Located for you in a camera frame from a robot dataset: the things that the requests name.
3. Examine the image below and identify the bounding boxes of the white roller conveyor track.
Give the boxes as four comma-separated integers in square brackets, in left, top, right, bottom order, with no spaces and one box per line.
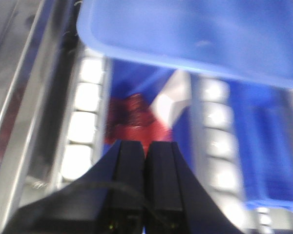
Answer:
[60,57,105,182]

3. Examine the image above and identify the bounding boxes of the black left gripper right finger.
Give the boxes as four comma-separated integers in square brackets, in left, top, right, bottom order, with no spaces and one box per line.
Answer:
[145,141,241,234]

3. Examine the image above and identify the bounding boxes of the silver aluminium shelf frame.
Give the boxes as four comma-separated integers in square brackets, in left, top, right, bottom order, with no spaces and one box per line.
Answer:
[0,0,79,233]

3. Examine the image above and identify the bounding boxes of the blue plastic tray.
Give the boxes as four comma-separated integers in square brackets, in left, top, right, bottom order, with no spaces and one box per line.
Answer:
[77,0,293,88]

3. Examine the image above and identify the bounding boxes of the red mesh bag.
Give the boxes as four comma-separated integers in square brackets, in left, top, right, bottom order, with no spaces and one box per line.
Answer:
[105,94,173,152]

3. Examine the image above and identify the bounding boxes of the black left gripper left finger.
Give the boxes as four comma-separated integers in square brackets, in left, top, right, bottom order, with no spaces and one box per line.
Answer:
[3,140,145,234]

